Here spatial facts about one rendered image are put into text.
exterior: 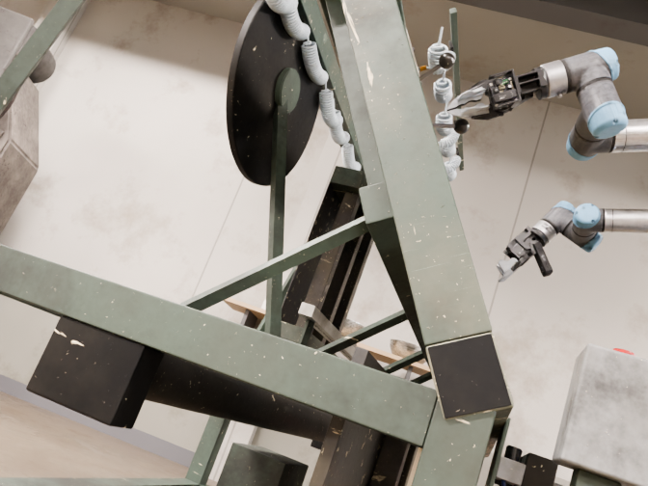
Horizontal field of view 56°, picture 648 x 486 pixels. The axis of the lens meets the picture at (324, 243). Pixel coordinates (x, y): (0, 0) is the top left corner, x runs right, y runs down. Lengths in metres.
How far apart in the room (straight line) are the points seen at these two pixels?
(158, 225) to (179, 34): 2.03
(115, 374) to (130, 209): 4.64
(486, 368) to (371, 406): 0.19
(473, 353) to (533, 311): 4.24
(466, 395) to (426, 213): 0.31
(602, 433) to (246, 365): 0.56
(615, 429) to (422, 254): 0.39
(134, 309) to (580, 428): 0.78
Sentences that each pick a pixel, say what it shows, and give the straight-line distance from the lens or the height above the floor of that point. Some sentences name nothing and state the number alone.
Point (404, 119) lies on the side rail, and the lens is 1.16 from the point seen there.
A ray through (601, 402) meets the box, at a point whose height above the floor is 0.85.
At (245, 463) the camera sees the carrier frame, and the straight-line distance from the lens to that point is 2.13.
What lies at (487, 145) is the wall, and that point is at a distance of 5.66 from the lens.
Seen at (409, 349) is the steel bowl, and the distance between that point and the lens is 4.50.
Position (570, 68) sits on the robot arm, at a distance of 1.45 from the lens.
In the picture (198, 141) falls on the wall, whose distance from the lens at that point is 5.85.
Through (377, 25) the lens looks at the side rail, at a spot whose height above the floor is 1.44.
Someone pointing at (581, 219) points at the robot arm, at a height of 1.52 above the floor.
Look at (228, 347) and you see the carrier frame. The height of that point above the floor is 0.74.
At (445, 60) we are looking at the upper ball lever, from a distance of 1.49.
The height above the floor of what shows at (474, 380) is 0.82.
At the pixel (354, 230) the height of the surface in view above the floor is 1.04.
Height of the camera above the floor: 0.69
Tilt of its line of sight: 15 degrees up
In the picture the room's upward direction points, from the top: 21 degrees clockwise
